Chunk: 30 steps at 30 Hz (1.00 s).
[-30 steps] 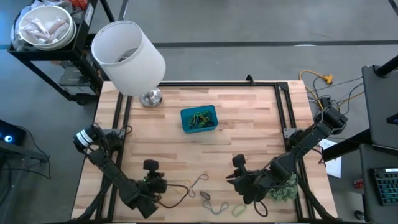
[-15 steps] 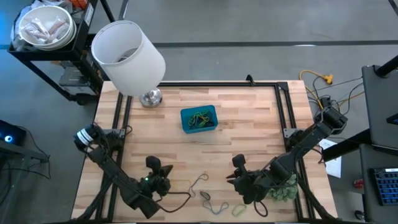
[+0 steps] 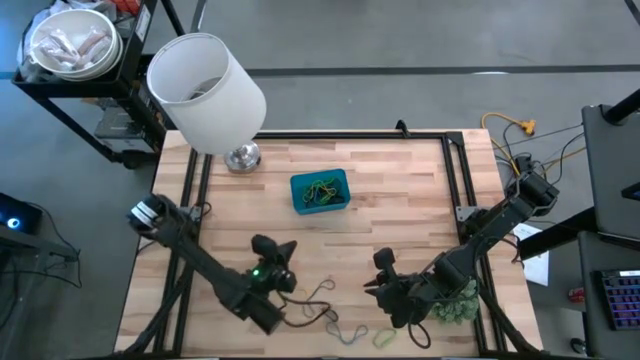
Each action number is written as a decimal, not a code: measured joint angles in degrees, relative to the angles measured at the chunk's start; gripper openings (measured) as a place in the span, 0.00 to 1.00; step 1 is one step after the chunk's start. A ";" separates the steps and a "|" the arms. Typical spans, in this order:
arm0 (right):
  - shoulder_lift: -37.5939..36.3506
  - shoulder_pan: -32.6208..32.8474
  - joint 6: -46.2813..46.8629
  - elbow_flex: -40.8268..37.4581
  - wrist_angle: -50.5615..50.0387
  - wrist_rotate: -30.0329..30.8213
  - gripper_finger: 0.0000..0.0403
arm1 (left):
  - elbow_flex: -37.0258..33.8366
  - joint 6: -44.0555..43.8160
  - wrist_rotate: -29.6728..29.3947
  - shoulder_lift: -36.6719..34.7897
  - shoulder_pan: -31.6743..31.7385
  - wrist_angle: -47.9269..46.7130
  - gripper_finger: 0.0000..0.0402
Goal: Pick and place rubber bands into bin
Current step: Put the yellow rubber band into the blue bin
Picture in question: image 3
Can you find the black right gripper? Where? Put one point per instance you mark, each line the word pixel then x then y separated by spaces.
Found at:
pixel 407 300

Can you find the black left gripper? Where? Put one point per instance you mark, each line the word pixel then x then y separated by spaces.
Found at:
pixel 267 275

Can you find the thin purple rubber band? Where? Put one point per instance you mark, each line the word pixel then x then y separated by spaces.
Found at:
pixel 316 296

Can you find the green rubber band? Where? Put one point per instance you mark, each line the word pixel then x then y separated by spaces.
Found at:
pixel 376 341
pixel 309 192

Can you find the large wide black rubber band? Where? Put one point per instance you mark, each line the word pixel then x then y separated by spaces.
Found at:
pixel 331 316

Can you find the teal rubber band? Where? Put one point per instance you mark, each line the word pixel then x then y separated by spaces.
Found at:
pixel 345 343

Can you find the yellow rubber band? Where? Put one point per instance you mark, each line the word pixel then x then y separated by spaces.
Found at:
pixel 322 186

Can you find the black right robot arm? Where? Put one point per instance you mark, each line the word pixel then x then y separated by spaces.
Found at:
pixel 495 225

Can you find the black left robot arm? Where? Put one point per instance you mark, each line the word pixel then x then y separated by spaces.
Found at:
pixel 200 260

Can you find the teal plastic bin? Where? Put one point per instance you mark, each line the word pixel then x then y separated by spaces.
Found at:
pixel 294 190

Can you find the artificial green plant ball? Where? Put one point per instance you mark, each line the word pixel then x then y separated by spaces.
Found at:
pixel 460 310

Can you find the white shade silver table lamp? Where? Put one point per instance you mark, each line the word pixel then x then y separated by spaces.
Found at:
pixel 220 110

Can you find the white paper sheet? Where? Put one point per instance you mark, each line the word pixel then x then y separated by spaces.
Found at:
pixel 537 267

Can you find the black clamp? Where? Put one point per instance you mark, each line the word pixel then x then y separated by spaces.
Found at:
pixel 402 129

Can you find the black power adapter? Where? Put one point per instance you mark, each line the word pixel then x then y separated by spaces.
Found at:
pixel 523 162

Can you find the red can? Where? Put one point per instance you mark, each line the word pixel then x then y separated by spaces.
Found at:
pixel 576 295

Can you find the black computer mouse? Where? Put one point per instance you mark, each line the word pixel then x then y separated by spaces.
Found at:
pixel 578 346

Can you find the grey flat box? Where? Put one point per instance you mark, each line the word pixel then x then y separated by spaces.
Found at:
pixel 120 127

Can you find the black keyboard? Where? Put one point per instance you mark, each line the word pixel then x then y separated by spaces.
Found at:
pixel 622 300

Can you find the grey desk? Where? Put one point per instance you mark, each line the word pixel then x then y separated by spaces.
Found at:
pixel 612 175

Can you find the black utility cart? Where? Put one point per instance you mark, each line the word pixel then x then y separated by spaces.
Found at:
pixel 75 90

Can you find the black device blue light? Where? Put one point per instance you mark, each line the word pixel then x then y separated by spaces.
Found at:
pixel 20 215

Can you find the pink wrapped packets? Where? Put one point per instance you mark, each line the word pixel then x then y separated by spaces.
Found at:
pixel 65 50

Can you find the black pole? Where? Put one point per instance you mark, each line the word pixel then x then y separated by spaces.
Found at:
pixel 622 106

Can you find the white bowl with tools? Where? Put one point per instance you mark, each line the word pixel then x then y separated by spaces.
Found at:
pixel 75 25

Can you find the black aluminium table frame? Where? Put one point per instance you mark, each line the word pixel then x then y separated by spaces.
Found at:
pixel 350 135

